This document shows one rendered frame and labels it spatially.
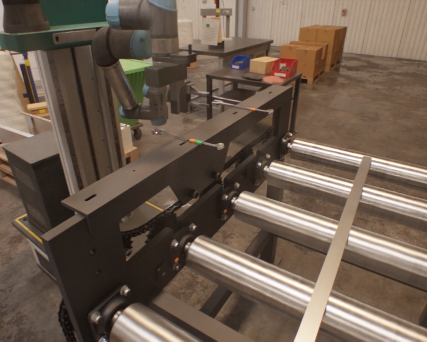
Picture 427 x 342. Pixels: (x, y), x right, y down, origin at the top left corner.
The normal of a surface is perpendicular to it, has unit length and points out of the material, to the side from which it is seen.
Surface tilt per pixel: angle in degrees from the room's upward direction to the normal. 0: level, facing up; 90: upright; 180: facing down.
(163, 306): 0
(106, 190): 0
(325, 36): 90
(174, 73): 90
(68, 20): 90
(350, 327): 48
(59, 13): 90
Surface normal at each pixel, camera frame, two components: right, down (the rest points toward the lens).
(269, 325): 0.00, -0.87
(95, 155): 0.80, 0.29
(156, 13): -0.27, 0.48
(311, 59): -0.49, 0.43
